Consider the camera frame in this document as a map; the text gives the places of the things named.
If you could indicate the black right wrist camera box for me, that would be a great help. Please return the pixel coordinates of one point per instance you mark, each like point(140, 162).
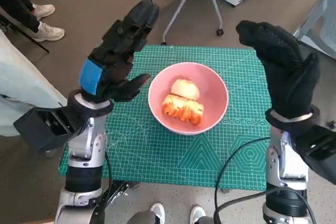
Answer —
point(317, 150)

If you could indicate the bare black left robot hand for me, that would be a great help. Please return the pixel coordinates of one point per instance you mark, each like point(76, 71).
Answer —
point(113, 61)

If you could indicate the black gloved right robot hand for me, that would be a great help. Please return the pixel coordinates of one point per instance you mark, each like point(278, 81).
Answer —
point(286, 77)

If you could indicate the green cutting mat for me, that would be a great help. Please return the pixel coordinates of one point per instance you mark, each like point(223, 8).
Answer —
point(147, 155)

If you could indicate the pink bowl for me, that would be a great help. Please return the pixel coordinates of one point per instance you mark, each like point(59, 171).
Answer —
point(157, 98)

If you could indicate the black metal table bracket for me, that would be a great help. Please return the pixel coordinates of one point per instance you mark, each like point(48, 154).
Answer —
point(122, 190)

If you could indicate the thin black rod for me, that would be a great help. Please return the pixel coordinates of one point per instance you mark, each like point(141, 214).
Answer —
point(31, 41)

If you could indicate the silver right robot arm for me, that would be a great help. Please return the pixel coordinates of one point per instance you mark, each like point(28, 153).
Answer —
point(278, 161)

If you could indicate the small grey table clip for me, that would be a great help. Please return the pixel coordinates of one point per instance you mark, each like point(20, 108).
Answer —
point(225, 191)

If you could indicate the long toy bread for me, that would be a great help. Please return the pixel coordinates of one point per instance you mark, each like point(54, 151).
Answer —
point(181, 111)

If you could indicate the round toy bread roll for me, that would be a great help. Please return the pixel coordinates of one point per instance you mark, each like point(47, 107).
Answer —
point(185, 90)

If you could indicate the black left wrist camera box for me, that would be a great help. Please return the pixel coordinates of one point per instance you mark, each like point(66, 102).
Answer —
point(39, 129)

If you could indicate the small black floor object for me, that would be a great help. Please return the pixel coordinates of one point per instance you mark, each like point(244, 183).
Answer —
point(332, 124)

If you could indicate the white shoe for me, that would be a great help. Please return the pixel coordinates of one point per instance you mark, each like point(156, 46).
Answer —
point(197, 213)
point(157, 212)

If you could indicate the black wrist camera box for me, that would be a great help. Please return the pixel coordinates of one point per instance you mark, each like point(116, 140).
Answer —
point(317, 150)
point(39, 129)

